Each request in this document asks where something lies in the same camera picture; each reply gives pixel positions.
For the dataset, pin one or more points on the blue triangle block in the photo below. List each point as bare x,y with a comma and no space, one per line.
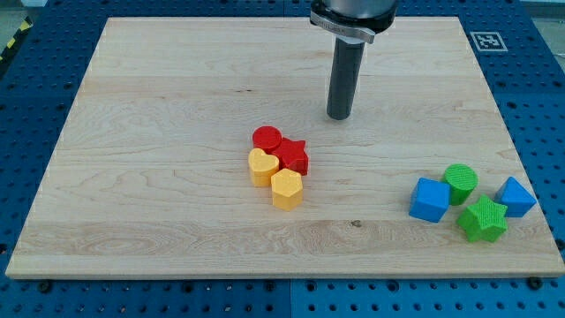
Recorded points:
515,197

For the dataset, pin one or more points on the red star block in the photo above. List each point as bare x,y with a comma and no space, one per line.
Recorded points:
292,155

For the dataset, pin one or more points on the yellow heart block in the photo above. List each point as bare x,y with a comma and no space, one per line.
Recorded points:
262,167

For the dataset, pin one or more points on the red cylinder block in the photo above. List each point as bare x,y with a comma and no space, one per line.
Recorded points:
267,137

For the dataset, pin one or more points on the yellow hexagon block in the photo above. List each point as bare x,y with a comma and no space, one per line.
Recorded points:
287,189

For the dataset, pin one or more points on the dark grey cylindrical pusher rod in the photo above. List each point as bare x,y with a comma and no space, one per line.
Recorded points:
344,78

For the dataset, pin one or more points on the light wooden board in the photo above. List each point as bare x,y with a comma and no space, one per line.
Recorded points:
149,178

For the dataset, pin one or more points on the blue cube block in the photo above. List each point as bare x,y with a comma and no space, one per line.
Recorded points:
429,200

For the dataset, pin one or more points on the green cylinder block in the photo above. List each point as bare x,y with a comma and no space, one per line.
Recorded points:
462,181

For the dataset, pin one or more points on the green star block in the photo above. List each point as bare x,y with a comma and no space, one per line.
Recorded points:
484,220

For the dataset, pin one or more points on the white fiducial marker tag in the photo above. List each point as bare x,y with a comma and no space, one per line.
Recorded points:
487,41

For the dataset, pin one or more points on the yellow black hazard tape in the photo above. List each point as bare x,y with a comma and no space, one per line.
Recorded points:
13,45

